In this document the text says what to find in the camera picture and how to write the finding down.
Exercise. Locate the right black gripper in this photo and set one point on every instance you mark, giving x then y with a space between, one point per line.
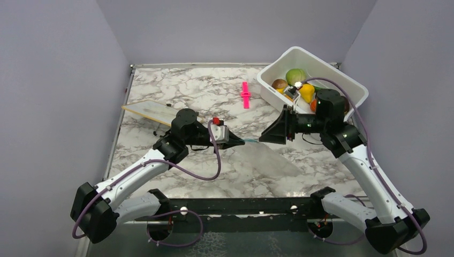
277 132

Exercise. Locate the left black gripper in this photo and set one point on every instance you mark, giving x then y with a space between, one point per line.
234 141

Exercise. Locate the clear zip top bag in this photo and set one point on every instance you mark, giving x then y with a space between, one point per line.
259 158

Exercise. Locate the orange pumpkin toy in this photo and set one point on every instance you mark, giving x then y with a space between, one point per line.
313 105

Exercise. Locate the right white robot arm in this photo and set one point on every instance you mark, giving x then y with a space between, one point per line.
393 221

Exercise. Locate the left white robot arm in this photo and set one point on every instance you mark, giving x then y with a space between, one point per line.
98 209

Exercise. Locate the orange carrot toy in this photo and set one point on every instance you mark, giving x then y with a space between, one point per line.
288 97

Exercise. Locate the pink plastic clip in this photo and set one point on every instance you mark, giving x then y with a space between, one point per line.
245 94

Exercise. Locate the green cabbage toy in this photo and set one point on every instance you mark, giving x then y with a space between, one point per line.
295 75

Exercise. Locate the dark maroon plum toy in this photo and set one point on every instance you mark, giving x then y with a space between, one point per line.
346 105

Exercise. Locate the white plastic bin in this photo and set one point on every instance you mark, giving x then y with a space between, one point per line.
297 57

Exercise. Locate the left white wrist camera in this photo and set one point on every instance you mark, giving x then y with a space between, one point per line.
219 130

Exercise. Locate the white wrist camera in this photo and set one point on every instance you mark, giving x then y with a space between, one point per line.
293 90
219 130

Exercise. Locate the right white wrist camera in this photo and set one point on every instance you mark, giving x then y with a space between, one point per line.
293 90

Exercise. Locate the black metal base rail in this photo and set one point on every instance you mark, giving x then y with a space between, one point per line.
228 215

